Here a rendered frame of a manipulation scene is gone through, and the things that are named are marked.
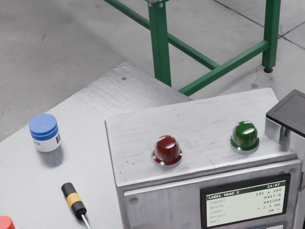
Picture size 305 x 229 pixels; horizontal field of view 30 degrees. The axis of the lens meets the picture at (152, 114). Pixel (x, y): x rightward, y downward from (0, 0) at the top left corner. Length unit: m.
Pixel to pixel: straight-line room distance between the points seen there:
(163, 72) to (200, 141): 1.84
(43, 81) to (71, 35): 0.42
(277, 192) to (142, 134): 0.13
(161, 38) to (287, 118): 1.77
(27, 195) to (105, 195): 0.18
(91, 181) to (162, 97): 0.33
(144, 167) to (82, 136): 0.98
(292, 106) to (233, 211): 0.11
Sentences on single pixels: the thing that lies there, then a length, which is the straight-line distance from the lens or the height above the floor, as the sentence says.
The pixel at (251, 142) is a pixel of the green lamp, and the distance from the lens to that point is 0.50.
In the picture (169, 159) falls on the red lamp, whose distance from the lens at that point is 0.49.
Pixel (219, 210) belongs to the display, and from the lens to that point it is 0.53.
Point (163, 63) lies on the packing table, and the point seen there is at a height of 0.43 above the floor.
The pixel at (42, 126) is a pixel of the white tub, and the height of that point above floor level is 0.90.
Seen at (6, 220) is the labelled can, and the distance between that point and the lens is 1.01.
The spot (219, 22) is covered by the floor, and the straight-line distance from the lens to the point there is 3.33.
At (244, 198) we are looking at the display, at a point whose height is 1.44.
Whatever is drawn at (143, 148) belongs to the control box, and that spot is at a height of 1.48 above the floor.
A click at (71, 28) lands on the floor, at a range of 3.41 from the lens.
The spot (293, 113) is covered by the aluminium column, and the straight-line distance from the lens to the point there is 0.51.
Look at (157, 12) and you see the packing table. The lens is 2.19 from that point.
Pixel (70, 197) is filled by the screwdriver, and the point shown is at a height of 0.86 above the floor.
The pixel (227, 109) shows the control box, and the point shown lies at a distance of 0.55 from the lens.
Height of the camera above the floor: 1.84
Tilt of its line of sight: 42 degrees down
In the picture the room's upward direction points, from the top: 6 degrees counter-clockwise
